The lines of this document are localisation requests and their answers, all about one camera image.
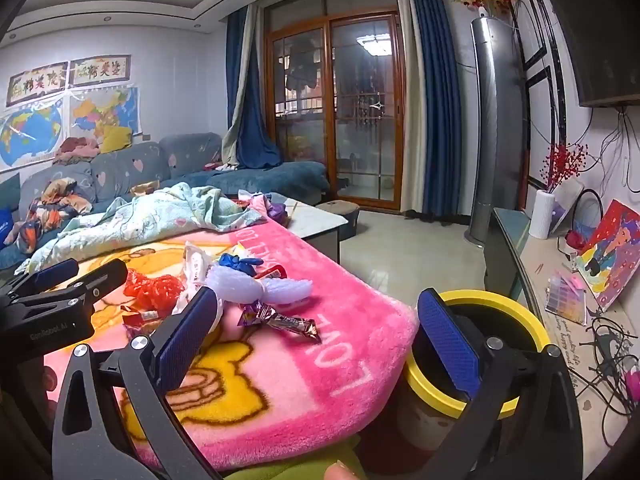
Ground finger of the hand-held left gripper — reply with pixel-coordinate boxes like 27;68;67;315
10;259;129;314
0;258;79;306

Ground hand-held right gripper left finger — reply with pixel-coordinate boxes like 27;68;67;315
52;285;223;480

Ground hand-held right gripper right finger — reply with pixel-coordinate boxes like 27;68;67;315
416;287;585;480

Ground long red snack wrapper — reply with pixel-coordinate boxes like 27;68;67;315
121;309;168;346

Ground red plastic bag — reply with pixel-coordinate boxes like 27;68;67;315
122;269;187;311

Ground black bin with yellow rim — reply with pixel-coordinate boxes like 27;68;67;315
395;289;553;468

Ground white snack wrapper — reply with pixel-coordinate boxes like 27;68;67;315
175;241;217;313

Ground blue plastic wrapper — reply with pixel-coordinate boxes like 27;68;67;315
217;253;264;277

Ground white rope bundle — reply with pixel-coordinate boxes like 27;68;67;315
204;259;314;306

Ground purple clear snack wrapper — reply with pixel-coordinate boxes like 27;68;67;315
236;301;322;345

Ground person's right hand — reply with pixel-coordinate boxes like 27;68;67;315
324;461;357;480

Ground orange floral cloth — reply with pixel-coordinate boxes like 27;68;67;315
5;177;95;256

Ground blue cushion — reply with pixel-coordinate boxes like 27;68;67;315
0;172;22;248

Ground light green cartoon quilt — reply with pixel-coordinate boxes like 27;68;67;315
15;185;266;276

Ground blue-grey patterned sofa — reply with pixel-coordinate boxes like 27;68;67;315
0;132;331;273

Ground pink cartoon printed blanket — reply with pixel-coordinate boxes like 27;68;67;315
30;220;421;471

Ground pile of pink clothes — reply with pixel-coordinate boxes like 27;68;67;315
52;136;101;165

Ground pastel colour swatch card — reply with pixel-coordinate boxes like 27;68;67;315
544;270;588;327

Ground world map poster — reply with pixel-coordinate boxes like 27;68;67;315
0;100;66;170

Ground yellow pillow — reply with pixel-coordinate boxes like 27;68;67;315
97;125;134;154

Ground purple plastic bag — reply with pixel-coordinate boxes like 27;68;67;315
264;199;292;227

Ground white ribbed vase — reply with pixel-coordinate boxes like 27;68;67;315
528;189;557;240

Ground beige curtain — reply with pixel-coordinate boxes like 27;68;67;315
397;0;426;213
220;2;264;166

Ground yellow-green cloth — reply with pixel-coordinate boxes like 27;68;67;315
200;447;368;480

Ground dark round stool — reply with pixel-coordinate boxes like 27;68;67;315
315;201;361;242

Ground small red bundle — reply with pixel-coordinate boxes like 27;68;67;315
565;225;596;252

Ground white marble coffee table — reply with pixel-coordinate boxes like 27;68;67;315
282;197;351;266

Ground country map poster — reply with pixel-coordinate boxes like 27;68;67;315
67;87;141;142

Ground white vase red flowers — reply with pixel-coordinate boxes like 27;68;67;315
549;179;586;237

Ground framed calligraphy embroidery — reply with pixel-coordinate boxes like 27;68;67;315
6;61;69;107
67;54;132;87

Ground colourful figure painting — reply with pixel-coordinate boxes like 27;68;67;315
575;199;640;312

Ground silver tower air conditioner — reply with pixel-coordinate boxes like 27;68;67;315
464;16;528;250

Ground red berry branches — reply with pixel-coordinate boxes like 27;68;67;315
541;142;590;195

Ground blue curtain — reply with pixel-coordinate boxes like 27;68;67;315
406;0;465;221
225;5;286;171

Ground wooden sliding glass door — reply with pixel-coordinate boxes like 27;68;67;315
262;0;407;211

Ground tangle of black cables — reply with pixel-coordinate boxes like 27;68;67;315
570;305;640;413

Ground black cable hoop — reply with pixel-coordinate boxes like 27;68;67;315
571;188;606;233

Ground black wall television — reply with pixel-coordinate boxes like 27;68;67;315
531;0;640;109

